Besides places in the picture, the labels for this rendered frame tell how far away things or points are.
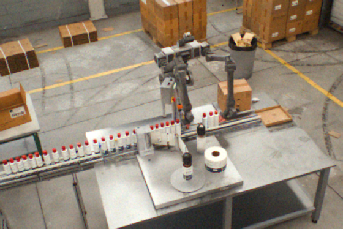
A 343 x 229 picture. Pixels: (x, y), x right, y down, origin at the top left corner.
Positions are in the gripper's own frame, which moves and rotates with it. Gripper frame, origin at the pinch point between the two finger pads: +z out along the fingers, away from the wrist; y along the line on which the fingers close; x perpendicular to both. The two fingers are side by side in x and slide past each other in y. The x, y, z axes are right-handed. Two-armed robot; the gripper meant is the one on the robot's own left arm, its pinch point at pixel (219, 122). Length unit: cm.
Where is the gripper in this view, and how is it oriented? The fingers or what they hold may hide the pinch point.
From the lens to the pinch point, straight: 426.8
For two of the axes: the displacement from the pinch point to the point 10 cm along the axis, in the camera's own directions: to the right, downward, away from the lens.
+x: 7.6, 3.5, 5.5
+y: 3.2, 5.4, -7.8
